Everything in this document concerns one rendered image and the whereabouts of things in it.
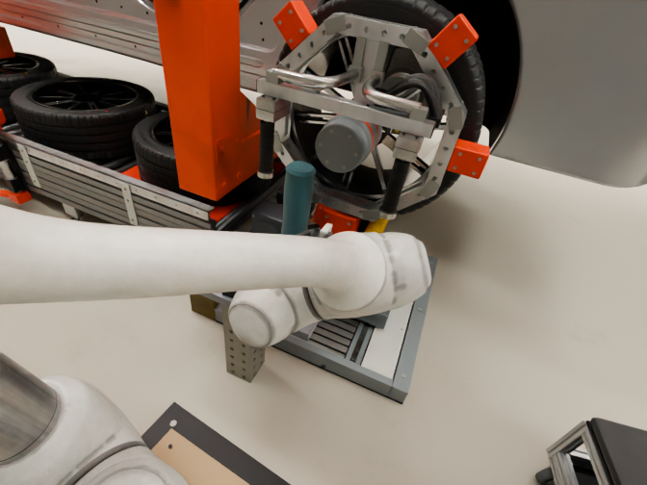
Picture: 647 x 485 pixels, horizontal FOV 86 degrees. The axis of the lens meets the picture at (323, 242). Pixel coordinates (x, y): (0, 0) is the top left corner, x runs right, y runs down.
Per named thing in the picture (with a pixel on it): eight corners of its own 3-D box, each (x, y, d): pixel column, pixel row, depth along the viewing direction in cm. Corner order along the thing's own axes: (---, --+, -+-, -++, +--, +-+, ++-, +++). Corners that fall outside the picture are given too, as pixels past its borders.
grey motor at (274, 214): (320, 236, 187) (328, 177, 165) (283, 285, 155) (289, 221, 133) (289, 225, 191) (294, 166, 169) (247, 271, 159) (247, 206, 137)
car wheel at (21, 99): (-5, 153, 173) (-28, 104, 159) (69, 110, 225) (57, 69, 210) (134, 167, 179) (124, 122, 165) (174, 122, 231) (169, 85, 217)
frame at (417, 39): (423, 228, 115) (495, 41, 82) (420, 239, 110) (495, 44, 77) (276, 180, 127) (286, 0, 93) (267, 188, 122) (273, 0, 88)
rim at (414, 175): (320, 165, 146) (446, 180, 129) (296, 189, 128) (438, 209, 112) (312, 23, 118) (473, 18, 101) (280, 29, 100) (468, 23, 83)
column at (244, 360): (264, 361, 134) (268, 284, 108) (250, 383, 126) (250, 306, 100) (242, 350, 136) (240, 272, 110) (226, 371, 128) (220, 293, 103)
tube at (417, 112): (435, 101, 88) (450, 55, 81) (423, 123, 73) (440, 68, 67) (369, 86, 92) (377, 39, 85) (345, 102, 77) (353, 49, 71)
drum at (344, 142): (378, 154, 107) (390, 108, 99) (358, 182, 91) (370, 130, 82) (336, 141, 110) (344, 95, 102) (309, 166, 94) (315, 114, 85)
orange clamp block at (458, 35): (447, 65, 89) (479, 36, 83) (443, 70, 83) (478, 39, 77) (429, 42, 88) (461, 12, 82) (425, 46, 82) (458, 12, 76)
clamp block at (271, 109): (290, 114, 90) (292, 92, 86) (273, 123, 83) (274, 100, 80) (272, 109, 91) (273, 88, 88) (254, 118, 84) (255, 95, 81)
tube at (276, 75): (361, 83, 92) (369, 38, 86) (335, 100, 78) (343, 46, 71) (300, 68, 96) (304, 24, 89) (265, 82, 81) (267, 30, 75)
